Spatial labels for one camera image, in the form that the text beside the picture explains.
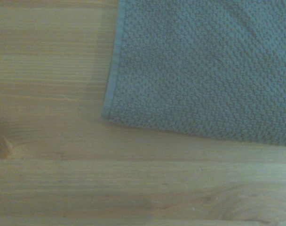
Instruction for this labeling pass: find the grey terry towel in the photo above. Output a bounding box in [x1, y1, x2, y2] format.
[100, 0, 286, 147]

